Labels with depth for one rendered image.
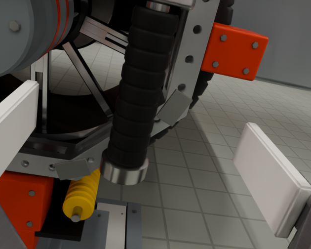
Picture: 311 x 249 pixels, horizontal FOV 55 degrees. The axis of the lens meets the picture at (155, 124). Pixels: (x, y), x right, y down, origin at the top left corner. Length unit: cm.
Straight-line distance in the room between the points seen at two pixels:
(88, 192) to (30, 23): 37
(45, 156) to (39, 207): 10
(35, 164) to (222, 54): 36
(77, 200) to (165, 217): 89
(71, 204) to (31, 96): 44
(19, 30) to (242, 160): 23
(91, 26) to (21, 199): 33
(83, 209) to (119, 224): 64
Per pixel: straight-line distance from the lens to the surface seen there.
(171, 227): 140
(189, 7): 23
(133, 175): 27
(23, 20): 32
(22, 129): 17
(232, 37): 47
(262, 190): 17
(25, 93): 17
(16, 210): 61
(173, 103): 48
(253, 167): 18
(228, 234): 149
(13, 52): 33
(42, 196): 58
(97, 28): 56
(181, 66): 46
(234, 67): 48
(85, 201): 59
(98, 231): 98
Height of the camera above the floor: 91
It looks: 23 degrees down
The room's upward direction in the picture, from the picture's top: 14 degrees clockwise
